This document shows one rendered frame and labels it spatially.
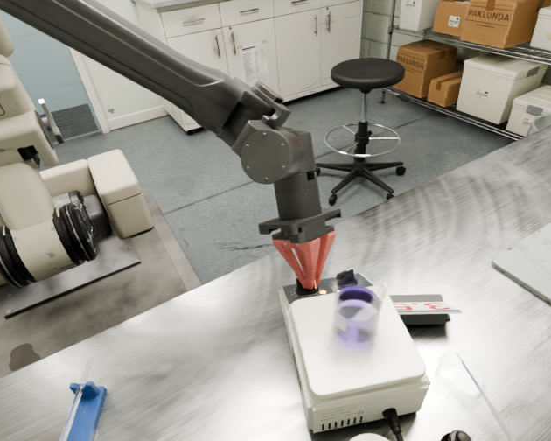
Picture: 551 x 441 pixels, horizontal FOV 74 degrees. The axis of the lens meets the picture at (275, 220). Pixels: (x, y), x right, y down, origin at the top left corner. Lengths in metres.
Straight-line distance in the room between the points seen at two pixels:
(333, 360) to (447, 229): 0.39
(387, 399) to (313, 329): 0.10
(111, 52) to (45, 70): 2.78
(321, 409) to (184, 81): 0.37
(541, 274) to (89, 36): 0.66
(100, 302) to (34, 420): 0.68
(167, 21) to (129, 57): 2.26
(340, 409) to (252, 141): 0.29
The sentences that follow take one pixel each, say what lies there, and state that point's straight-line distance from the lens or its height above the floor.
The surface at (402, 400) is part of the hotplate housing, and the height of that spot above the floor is 0.80.
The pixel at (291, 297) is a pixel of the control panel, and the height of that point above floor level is 0.80.
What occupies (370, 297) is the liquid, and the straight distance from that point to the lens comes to 0.41.
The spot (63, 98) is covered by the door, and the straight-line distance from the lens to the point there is 3.26.
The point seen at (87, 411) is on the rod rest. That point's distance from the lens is 0.54.
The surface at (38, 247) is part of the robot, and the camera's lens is 1.08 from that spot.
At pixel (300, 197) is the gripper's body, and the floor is 0.93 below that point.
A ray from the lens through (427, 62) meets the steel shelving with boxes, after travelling 2.95.
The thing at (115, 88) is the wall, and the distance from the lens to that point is 3.29.
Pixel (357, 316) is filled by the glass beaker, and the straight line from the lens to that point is 0.37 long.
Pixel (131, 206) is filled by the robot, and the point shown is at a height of 0.49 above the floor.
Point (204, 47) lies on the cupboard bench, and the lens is 2.78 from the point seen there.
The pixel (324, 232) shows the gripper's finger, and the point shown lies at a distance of 0.47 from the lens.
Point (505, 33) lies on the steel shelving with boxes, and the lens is 2.58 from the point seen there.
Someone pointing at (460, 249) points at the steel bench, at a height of 0.75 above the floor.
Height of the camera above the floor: 1.19
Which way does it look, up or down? 39 degrees down
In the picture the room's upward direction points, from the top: 6 degrees counter-clockwise
